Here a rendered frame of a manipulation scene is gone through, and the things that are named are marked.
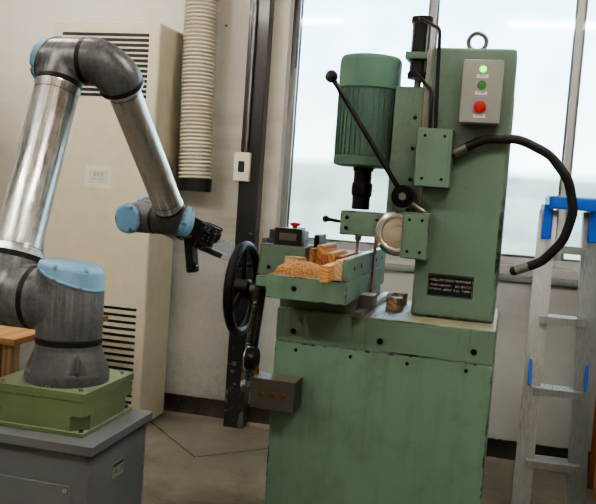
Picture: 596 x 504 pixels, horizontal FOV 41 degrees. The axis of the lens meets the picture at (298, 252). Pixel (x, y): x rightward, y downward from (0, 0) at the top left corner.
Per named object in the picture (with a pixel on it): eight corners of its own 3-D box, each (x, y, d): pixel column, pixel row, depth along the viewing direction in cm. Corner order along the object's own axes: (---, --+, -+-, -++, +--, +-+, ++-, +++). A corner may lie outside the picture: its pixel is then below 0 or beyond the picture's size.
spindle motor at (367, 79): (340, 167, 240) (347, 62, 237) (398, 170, 235) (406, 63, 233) (326, 164, 223) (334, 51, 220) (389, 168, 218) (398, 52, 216)
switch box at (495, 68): (460, 124, 211) (465, 62, 209) (499, 126, 208) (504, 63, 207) (458, 121, 205) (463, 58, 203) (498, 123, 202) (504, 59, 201)
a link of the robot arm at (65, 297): (79, 345, 174) (83, 265, 173) (13, 336, 179) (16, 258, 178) (115, 334, 189) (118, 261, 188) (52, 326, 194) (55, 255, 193)
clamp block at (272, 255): (272, 270, 241) (274, 240, 241) (316, 274, 238) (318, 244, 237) (257, 274, 227) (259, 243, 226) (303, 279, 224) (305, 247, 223)
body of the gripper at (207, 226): (216, 230, 246) (183, 214, 249) (206, 255, 248) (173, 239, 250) (225, 229, 254) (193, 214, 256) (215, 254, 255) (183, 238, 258)
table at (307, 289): (292, 274, 264) (293, 255, 263) (383, 283, 256) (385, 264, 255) (229, 293, 205) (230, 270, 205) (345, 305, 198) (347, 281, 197)
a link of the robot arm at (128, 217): (145, 205, 237) (164, 202, 248) (110, 202, 240) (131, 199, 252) (145, 236, 238) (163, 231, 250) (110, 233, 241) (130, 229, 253)
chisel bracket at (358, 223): (343, 238, 235) (345, 209, 235) (390, 242, 232) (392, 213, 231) (338, 239, 228) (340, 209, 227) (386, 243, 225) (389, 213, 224)
